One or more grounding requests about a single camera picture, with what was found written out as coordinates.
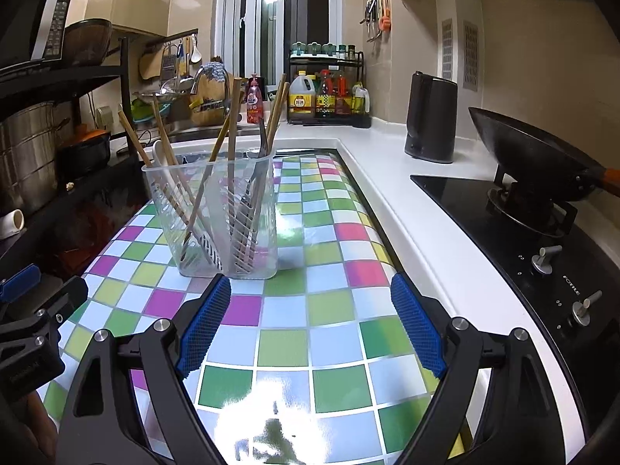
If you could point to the checkered plastic table cover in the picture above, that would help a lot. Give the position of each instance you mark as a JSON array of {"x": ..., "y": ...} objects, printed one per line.
[{"x": 311, "y": 366}]

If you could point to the yellow cooking oil jug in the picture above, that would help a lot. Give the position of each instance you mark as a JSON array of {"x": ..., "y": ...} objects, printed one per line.
[{"x": 301, "y": 99}]

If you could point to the black wok orange handle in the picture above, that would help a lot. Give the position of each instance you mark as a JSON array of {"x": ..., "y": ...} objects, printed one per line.
[{"x": 536, "y": 158}]

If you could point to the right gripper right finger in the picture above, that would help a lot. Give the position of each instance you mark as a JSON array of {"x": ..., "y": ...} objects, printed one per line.
[{"x": 519, "y": 423}]

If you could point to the wooden cutting board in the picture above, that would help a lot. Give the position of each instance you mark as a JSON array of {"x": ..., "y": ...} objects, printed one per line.
[{"x": 210, "y": 96}]

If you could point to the wooden chopstick one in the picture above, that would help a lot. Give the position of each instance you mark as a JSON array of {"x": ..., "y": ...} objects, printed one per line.
[{"x": 146, "y": 160}]

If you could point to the wooden chopstick two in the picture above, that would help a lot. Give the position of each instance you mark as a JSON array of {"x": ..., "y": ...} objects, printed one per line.
[{"x": 195, "y": 222}]

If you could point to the red dish soap bottle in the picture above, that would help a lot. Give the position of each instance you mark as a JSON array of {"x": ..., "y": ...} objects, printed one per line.
[{"x": 254, "y": 101}]

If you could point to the wooden chopstick seven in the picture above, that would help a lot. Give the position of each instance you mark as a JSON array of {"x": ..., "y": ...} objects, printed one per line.
[{"x": 273, "y": 111}]

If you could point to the large steel stock pot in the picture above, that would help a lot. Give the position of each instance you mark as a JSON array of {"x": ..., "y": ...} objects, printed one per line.
[{"x": 28, "y": 148}]

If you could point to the white striped-handle spoon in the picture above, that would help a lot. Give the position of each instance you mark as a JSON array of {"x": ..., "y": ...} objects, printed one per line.
[{"x": 193, "y": 244}]

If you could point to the dark bowl on shelf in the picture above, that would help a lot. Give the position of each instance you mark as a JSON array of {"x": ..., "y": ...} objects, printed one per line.
[{"x": 86, "y": 42}]

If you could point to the white paper roll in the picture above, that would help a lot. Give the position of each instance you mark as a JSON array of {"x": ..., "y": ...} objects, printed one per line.
[{"x": 11, "y": 224}]

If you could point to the orange lidded black pot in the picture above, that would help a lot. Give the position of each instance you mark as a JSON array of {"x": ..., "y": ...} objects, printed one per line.
[{"x": 81, "y": 156}]

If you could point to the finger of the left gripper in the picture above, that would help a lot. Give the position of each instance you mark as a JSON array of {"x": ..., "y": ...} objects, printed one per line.
[
  {"x": 20, "y": 283},
  {"x": 61, "y": 305}
]

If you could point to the hanging utensils on hooks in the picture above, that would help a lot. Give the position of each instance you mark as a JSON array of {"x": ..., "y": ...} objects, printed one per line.
[{"x": 376, "y": 19}]

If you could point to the chrome sink faucet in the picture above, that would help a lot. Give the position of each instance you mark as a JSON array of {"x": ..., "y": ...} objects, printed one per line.
[{"x": 208, "y": 82}]

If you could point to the black condiment rack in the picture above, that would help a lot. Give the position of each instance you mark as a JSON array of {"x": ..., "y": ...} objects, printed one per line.
[{"x": 338, "y": 75}]

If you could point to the clear plastic utensil holder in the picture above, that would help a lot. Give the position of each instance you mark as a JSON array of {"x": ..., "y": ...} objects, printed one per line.
[{"x": 215, "y": 208}]

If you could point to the wooden chopstick three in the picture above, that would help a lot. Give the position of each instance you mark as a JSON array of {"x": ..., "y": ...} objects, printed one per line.
[{"x": 209, "y": 167}]

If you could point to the wooden chopstick six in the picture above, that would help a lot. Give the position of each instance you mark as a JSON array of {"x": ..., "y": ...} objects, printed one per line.
[{"x": 276, "y": 121}]

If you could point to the person's left hand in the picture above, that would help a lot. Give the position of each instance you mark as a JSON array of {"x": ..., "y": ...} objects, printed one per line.
[{"x": 28, "y": 435}]

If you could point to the black electric kettle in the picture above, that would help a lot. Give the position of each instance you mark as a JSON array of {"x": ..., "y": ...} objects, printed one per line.
[{"x": 431, "y": 119}]

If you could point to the white-handled steel fork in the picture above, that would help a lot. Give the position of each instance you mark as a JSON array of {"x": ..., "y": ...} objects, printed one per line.
[{"x": 234, "y": 243}]

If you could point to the microwave oven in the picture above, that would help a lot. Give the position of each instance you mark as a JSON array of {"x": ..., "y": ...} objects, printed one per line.
[{"x": 36, "y": 33}]

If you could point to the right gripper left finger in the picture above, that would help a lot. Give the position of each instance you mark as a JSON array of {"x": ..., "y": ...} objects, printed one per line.
[{"x": 101, "y": 422}]

